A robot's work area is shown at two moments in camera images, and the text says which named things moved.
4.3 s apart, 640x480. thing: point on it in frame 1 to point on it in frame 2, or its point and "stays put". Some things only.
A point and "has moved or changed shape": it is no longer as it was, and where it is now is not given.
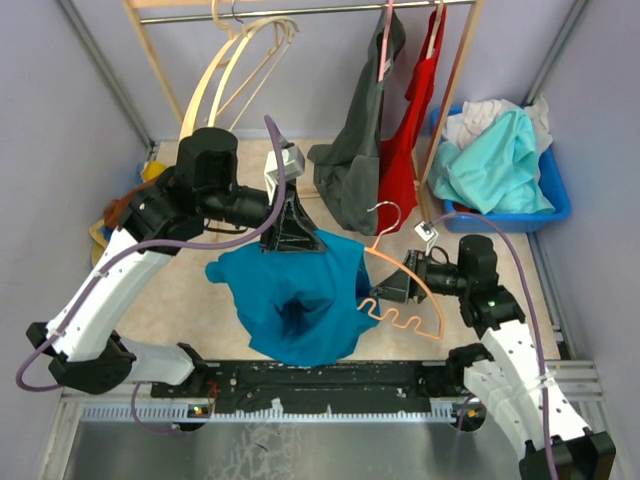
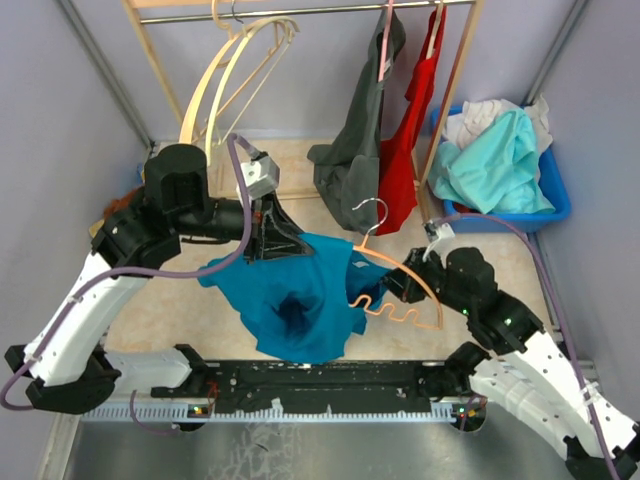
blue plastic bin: x=462 y=219 stays put
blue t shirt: x=299 y=308 has moved or changed shape
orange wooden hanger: x=375 y=249 has moved or changed shape
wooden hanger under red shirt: x=432 y=42 stays put
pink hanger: x=384 y=52 stays put
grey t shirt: x=347 y=165 stays put
